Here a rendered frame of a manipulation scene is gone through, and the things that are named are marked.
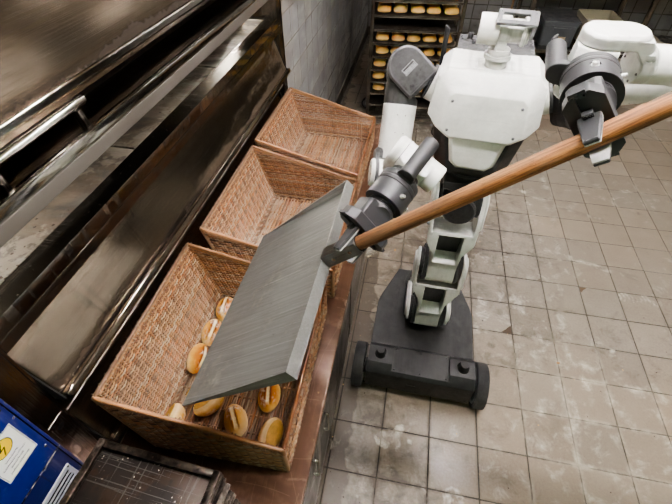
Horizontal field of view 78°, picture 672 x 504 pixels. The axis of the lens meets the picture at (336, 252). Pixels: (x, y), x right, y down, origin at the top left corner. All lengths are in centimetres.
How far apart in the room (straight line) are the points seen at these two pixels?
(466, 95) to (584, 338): 167
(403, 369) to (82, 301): 125
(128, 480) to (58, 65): 83
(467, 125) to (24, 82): 94
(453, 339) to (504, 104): 120
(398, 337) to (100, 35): 155
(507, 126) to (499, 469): 137
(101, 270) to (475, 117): 100
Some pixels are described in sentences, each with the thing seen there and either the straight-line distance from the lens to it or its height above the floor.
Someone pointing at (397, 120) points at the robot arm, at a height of 127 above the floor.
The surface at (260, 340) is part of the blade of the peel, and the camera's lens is 90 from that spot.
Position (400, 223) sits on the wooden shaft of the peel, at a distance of 77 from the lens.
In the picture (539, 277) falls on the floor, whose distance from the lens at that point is 266.
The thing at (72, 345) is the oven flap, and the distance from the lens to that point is 113.
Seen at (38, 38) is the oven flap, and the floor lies 154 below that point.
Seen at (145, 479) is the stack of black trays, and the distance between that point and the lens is 104.
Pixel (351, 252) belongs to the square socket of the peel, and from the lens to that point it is 83.
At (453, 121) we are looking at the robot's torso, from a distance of 114.
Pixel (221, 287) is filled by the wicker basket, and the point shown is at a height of 65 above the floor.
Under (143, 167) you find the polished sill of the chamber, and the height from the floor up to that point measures 117.
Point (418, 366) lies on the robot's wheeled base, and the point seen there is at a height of 19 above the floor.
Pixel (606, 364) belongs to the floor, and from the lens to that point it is 245.
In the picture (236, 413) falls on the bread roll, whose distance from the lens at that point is 129.
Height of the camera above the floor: 181
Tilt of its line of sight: 46 degrees down
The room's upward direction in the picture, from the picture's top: straight up
